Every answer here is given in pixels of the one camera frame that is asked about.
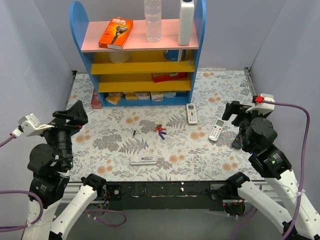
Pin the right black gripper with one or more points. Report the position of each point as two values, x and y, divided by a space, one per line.
238 117

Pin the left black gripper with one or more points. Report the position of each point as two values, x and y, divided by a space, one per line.
66 122

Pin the white remote control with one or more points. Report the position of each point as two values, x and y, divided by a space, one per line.
141 160

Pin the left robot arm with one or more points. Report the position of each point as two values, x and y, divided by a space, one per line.
49 162

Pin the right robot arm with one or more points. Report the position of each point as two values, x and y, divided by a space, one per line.
296 218

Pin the white AC remote right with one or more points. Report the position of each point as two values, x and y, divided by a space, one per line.
216 130

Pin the black TV remote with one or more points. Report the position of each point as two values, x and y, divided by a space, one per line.
237 142

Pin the white AC remote near shelf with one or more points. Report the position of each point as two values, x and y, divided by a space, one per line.
191 114

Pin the yellow soap box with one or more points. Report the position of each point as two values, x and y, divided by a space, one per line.
114 97

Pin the floral table mat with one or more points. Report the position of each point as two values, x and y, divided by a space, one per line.
105 144

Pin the white cup on shelf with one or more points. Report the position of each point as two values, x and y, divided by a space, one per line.
119 57

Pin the light blue tissue pack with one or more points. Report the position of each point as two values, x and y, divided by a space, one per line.
169 94

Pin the blue wooden shelf unit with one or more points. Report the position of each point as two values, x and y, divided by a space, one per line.
147 57

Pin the orange AAA battery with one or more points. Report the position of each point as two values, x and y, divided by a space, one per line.
160 129

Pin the blue white round container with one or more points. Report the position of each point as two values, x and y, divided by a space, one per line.
174 55

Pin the red flat box on shelf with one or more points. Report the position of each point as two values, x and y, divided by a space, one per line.
168 76

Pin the orange Gillette razor box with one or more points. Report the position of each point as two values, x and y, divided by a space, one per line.
116 33

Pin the white tall bottle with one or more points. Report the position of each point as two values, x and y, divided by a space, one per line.
186 14

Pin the black base bar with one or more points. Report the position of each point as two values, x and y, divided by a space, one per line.
172 195

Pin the clear plastic water bottle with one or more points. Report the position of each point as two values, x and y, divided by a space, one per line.
153 19

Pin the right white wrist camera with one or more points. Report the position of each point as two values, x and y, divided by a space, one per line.
261 104

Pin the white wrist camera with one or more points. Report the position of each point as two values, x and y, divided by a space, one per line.
261 104
30 126

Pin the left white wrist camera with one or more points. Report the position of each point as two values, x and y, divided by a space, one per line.
30 126

